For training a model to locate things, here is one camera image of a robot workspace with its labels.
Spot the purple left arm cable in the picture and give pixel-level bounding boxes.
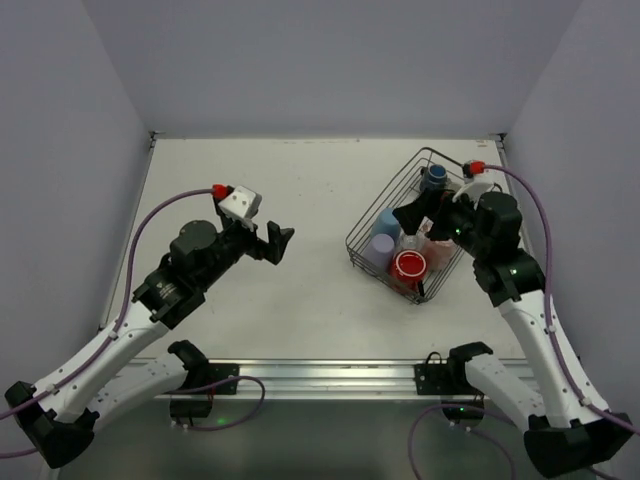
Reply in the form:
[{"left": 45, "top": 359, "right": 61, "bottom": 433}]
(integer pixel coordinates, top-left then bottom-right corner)
[{"left": 0, "top": 183, "right": 226, "bottom": 459}]

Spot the pink mug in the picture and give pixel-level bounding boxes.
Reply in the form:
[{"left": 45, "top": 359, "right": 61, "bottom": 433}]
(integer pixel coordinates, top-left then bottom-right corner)
[{"left": 419, "top": 219, "right": 457, "bottom": 272}]

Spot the lilac plastic cup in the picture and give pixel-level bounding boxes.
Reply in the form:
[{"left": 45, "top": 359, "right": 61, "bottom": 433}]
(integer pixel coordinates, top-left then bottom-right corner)
[{"left": 363, "top": 234, "right": 395, "bottom": 271}]

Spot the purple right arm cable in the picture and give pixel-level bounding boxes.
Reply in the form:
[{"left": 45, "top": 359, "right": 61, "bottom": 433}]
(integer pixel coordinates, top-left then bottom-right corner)
[{"left": 479, "top": 163, "right": 640, "bottom": 441}]

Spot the dark blue mug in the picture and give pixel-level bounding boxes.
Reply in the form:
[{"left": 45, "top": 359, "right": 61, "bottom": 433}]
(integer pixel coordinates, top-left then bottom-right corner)
[{"left": 420, "top": 163, "right": 448, "bottom": 192}]

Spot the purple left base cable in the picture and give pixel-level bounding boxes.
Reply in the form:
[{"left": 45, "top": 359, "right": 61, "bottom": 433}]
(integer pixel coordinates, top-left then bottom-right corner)
[{"left": 172, "top": 375, "right": 266, "bottom": 432}]

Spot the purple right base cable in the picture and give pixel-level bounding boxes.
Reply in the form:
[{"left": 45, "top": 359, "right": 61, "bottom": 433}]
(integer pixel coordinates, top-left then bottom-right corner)
[{"left": 408, "top": 402, "right": 519, "bottom": 480}]

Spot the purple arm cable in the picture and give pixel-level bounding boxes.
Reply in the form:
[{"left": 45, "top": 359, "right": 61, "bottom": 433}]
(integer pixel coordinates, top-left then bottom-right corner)
[
  {"left": 479, "top": 163, "right": 640, "bottom": 441},
  {"left": 0, "top": 183, "right": 226, "bottom": 459}
]

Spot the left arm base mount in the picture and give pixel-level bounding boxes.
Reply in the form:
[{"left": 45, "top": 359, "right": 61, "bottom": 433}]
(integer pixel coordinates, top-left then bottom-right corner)
[{"left": 168, "top": 340, "right": 240, "bottom": 426}]

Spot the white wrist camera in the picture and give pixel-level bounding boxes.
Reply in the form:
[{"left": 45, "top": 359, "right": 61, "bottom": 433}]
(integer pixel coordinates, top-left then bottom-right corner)
[
  {"left": 218, "top": 186, "right": 262, "bottom": 224},
  {"left": 453, "top": 160, "right": 494, "bottom": 203}
]

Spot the grey wire dish rack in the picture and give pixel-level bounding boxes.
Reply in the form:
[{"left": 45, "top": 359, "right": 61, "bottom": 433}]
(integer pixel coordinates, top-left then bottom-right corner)
[{"left": 345, "top": 147, "right": 465, "bottom": 305}]

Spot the aluminium mounting rail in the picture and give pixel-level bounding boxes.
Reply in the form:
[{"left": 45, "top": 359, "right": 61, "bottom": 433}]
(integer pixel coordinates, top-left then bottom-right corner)
[{"left": 124, "top": 357, "right": 536, "bottom": 401}]

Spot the light blue plastic cup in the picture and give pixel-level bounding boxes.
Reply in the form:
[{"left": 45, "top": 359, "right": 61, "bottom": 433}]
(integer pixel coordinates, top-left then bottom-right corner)
[{"left": 370, "top": 208, "right": 401, "bottom": 242}]

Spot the red mug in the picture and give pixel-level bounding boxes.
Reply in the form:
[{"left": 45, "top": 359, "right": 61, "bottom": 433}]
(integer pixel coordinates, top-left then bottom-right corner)
[{"left": 389, "top": 249, "right": 428, "bottom": 294}]

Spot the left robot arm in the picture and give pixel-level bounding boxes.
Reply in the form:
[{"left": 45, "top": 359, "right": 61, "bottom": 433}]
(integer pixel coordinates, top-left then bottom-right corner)
[{"left": 5, "top": 220, "right": 294, "bottom": 469}]

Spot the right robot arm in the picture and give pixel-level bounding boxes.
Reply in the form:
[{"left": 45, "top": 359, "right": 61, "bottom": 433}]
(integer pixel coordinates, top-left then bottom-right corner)
[{"left": 393, "top": 190, "right": 636, "bottom": 479}]

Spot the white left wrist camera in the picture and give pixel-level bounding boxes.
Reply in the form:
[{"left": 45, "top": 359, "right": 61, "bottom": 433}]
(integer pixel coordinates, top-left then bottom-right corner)
[{"left": 218, "top": 186, "right": 262, "bottom": 224}]

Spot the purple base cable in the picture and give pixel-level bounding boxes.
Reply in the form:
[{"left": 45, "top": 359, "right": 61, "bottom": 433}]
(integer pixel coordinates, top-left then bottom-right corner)
[
  {"left": 172, "top": 375, "right": 266, "bottom": 432},
  {"left": 408, "top": 402, "right": 519, "bottom": 480}
]

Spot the clear glass cup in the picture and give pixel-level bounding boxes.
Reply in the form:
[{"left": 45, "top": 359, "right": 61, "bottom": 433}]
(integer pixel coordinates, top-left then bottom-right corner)
[{"left": 396, "top": 232, "right": 424, "bottom": 253}]

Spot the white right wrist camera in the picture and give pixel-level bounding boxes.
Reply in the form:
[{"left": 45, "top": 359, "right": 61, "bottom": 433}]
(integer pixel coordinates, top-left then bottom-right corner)
[{"left": 453, "top": 160, "right": 494, "bottom": 203}]

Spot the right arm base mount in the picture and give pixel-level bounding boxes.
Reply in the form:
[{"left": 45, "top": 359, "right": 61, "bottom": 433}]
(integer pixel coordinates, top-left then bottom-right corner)
[{"left": 413, "top": 342, "right": 493, "bottom": 427}]

